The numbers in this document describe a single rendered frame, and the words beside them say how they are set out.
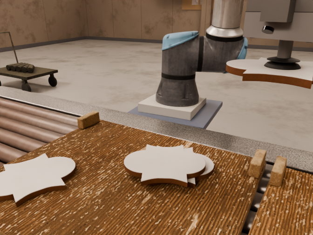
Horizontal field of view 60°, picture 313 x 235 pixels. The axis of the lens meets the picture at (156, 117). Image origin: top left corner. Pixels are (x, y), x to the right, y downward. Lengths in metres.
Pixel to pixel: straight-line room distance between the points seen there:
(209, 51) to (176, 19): 8.91
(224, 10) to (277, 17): 0.53
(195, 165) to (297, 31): 0.25
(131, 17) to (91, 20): 1.78
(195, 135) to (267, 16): 0.38
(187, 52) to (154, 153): 0.45
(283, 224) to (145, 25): 9.99
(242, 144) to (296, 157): 0.11
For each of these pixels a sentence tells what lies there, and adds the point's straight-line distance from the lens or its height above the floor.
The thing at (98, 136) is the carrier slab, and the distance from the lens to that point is 0.61.
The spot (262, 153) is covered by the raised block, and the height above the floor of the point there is 0.96.
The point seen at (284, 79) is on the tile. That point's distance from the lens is 0.34.
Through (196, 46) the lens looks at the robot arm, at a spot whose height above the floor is 1.09.
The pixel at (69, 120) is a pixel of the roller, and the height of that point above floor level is 0.91.
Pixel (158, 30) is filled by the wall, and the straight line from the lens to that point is 10.06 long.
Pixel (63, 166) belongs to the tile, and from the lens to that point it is 0.50.
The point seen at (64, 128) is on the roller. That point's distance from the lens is 0.72.
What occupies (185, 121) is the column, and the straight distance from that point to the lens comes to 0.85.
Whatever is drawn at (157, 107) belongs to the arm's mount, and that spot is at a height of 0.89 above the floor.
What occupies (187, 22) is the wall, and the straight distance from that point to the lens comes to 9.65.
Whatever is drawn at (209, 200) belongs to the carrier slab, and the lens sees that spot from 0.42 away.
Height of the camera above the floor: 1.20
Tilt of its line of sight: 22 degrees down
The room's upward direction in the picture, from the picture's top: straight up
